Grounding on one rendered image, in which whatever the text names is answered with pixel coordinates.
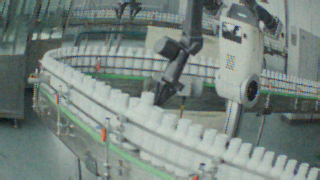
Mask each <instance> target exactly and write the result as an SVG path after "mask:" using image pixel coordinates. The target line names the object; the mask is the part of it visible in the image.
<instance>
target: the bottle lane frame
mask: <svg viewBox="0 0 320 180"><path fill-rule="evenodd" d="M41 94H42V97H43V98H44V105H45V106H46V108H45V107H44V109H43V111H44V116H43V117H42V115H41V120H42V121H43V122H44V124H46V125H47V127H48V128H49V129H50V130H51V131H52V132H53V134H55V136H56V137H57V138H58V136H57V132H58V126H57V123H58V105H56V100H55V99H53V97H52V96H50V95H49V94H48V93H47V92H46V91H45V90H44V89H41ZM60 111H61V115H60V119H61V122H60V124H62V125H66V124H67V119H66V118H68V119H69V120H68V123H69V125H67V127H68V128H69V132H68V134H69V135H67V136H66V135H62V138H61V139H59V138H58V139H59V140H60V141H61V142H62V143H63V144H64V145H66V147H67V148H68V149H70V151H71V152H73V153H74V155H76V156H77V157H78V158H79V159H80V160H82V162H84V163H85V156H84V154H85V152H86V151H87V152H88V153H90V154H91V155H92V156H93V157H95V159H96V161H97V163H96V164H97V174H99V175H100V176H101V177H103V178H104V179H105V176H104V175H103V172H104V170H105V168H104V166H103V163H104V161H105V159H104V155H105V154H104V151H105V148H104V145H105V142H102V141H101V137H100V135H99V134H97V133H96V132H94V131H93V130H91V129H89V127H87V126H86V125H85V124H84V123H82V121H80V120H78V118H76V117H75V116H73V115H72V114H71V113H70V112H69V111H67V110H66V109H65V108H64V107H62V106H61V109H60ZM67 127H66V126H62V128H61V134H67V131H66V129H67ZM119 157H120V159H122V166H118V167H111V169H110V174H111V175H114V174H116V175H117V174H118V168H120V169H122V170H121V174H122V175H121V176H111V178H110V179H108V180H179V179H177V178H175V177H173V176H170V175H167V174H166V173H163V172H162V171H159V170H157V169H155V167H152V166H149V165H148V164H144V162H142V161H140V160H138V159H136V158H134V156H131V155H129V154H127V152H124V151H122V150H120V149H119V148H118V147H116V146H115V145H112V144H111V143H110V142H109V164H110V165H118V162H119V161H118V158H119Z"/></svg>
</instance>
